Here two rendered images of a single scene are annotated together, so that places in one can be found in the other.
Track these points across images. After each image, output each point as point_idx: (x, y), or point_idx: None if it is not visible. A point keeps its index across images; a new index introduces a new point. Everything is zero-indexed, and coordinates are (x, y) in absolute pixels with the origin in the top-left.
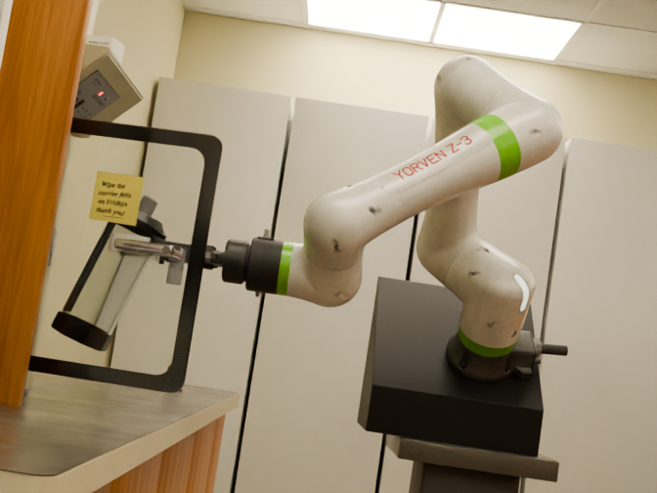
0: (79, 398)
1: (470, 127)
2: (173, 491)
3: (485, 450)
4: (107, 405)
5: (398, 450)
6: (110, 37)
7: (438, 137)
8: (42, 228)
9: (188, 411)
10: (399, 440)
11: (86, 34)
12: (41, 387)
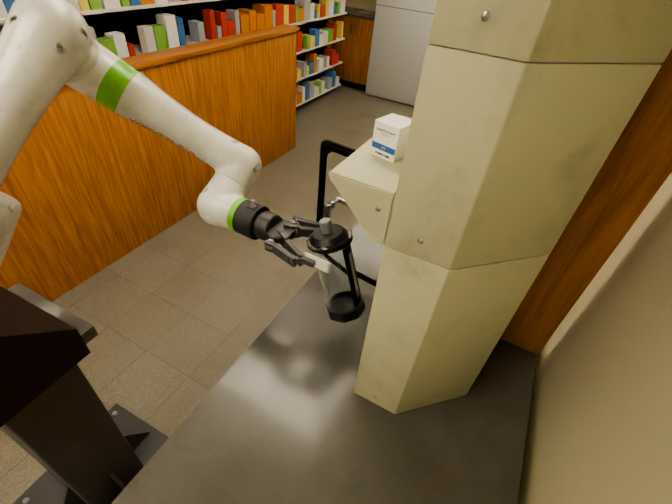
0: (327, 358)
1: (144, 75)
2: None
3: (43, 306)
4: (318, 333)
5: (92, 334)
6: (394, 114)
7: (53, 92)
8: None
9: (249, 353)
10: (87, 332)
11: None
12: (339, 415)
